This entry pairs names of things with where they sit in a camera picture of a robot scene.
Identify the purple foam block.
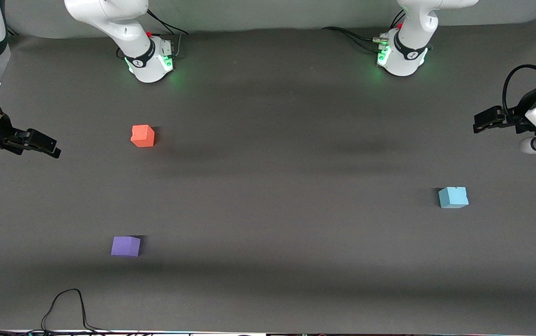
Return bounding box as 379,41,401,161
111,236,141,257

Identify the black arm base cable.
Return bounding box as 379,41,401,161
145,8,189,59
321,26,386,53

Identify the black left arm base cable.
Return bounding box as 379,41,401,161
321,26,386,53

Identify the black right arm base cable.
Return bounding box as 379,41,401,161
145,8,189,59

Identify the blue foam block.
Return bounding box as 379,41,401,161
438,187,469,209

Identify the orange foam block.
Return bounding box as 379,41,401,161
130,125,155,148

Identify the looped black cable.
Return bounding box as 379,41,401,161
41,288,112,335

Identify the dark grey table cloth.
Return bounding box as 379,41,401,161
0,19,536,335

